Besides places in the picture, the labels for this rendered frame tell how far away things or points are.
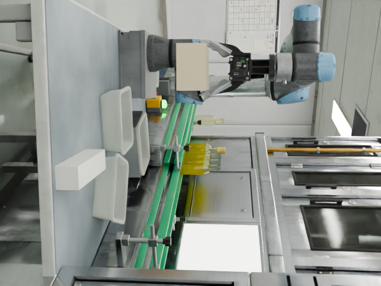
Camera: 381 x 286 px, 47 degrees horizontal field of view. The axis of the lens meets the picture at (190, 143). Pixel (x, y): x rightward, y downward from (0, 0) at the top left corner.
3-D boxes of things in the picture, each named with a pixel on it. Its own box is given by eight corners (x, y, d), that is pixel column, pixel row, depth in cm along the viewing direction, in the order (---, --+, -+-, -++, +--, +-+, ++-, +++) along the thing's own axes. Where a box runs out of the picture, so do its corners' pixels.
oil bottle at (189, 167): (164, 175, 207) (210, 175, 206) (164, 164, 205) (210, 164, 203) (166, 168, 213) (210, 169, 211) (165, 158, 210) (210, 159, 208)
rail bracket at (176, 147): (161, 171, 196) (190, 171, 195) (159, 136, 189) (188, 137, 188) (163, 167, 199) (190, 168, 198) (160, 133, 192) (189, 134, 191)
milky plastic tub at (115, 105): (98, 156, 152) (123, 156, 151) (93, 91, 146) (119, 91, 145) (111, 143, 168) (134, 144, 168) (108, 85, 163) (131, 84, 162)
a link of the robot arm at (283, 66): (289, 54, 119) (288, 84, 120) (271, 54, 120) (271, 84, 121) (292, 51, 112) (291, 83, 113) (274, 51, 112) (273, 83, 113)
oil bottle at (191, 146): (169, 157, 223) (211, 158, 221) (168, 147, 221) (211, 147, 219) (170, 152, 228) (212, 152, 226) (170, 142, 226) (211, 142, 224)
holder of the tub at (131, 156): (122, 189, 180) (141, 189, 180) (115, 127, 168) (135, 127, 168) (131, 168, 196) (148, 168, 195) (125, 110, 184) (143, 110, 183)
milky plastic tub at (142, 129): (122, 177, 178) (143, 178, 177) (116, 127, 168) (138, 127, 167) (131, 158, 193) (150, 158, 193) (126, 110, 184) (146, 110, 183)
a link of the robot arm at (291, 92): (181, 70, 189) (312, 65, 167) (181, 105, 189) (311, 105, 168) (169, 67, 178) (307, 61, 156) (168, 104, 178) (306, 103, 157)
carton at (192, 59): (176, 42, 113) (205, 42, 112) (182, 49, 128) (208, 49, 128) (176, 90, 114) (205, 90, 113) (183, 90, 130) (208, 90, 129)
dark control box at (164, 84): (154, 95, 254) (169, 95, 253) (153, 81, 251) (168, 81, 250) (156, 89, 262) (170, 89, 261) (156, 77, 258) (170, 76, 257)
